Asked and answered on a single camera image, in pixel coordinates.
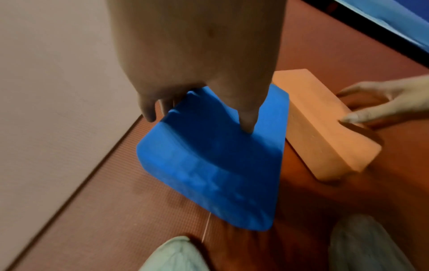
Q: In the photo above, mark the person's left hand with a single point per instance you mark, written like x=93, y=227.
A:
x=194, y=39

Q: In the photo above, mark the person's right hand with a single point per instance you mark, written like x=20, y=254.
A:
x=409, y=98

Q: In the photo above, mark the orange foam yoga block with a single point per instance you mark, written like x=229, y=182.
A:
x=318, y=127

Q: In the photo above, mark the peach yoga mat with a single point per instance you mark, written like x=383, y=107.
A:
x=50, y=105

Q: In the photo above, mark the person's white shoe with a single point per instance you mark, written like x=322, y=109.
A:
x=174, y=255
x=365, y=246

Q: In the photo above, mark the blue banner with white print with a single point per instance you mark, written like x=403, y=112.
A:
x=402, y=16

